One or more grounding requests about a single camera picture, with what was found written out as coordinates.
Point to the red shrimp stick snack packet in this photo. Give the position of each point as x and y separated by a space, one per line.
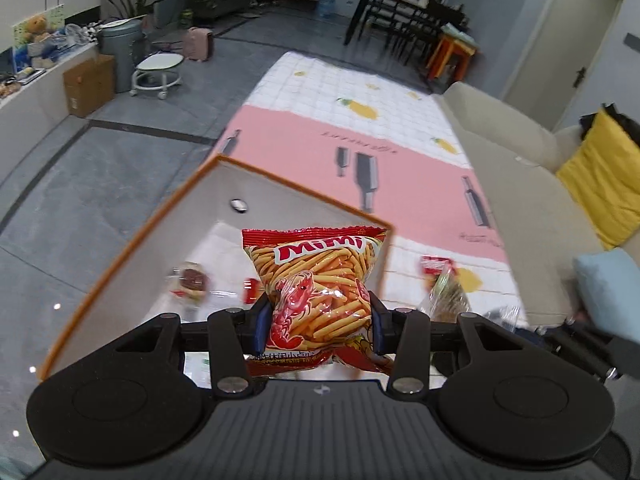
320 285

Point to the beige sofa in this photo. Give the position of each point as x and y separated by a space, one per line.
525 185

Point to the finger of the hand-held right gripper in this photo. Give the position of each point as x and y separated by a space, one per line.
590 352

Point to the black cloth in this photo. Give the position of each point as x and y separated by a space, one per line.
620 120

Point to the clear packet with brown cookie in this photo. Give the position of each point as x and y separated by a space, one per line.
192 280

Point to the clear plastic snack packet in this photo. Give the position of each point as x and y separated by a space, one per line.
502 317

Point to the light blue pillow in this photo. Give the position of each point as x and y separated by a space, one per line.
610 285

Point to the cardboard box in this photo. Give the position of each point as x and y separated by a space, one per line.
89 85

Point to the pink suitcase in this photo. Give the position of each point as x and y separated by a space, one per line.
198 45

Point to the beige door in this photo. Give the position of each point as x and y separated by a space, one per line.
565 45

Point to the yellow pillow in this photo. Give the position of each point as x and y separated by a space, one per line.
605 180

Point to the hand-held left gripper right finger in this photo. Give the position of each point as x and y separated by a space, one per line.
376 327

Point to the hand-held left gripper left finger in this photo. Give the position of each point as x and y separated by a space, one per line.
262 327

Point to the white rolling stool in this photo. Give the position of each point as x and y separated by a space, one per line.
156 67

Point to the printed picture board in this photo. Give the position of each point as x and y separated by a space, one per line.
22 55

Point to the black dining chair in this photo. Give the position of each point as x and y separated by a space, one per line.
374 17
442 12
406 32

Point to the small red packet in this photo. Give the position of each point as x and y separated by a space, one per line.
251 290

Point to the grey trash bin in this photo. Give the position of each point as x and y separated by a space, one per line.
122 50

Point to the clear packet with green print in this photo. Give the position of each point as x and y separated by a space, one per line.
447 299

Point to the white box with orange rim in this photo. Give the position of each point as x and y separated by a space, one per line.
165 240

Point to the grey wall switch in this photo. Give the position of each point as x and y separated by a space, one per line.
631 40

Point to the blue water jug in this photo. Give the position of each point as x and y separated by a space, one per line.
327 4

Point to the pink and white printed mat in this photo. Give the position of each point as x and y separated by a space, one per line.
310 140

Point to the orange stool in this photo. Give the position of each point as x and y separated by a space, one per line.
450 55

